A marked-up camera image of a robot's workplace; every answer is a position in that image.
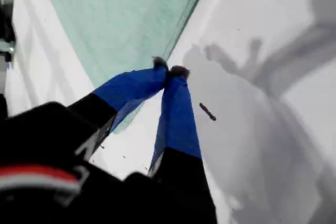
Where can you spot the pale green T-shirt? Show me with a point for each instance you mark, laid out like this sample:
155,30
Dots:
118,24

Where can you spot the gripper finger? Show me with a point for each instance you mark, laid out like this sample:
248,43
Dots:
178,129
126,87

